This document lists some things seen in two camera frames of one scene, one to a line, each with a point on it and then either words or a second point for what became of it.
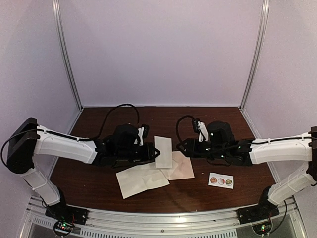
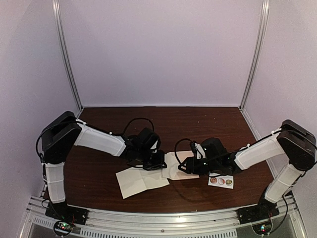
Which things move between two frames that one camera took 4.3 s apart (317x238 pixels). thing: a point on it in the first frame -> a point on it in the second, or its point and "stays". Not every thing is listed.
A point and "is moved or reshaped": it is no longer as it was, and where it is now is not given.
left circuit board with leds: [61, 228] stays
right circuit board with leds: [262, 228] stays
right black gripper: [191, 147] -> [192, 167]
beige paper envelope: [182, 167] is moved or reshaped
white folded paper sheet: [140, 178] stays
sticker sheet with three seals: [216, 179] stays
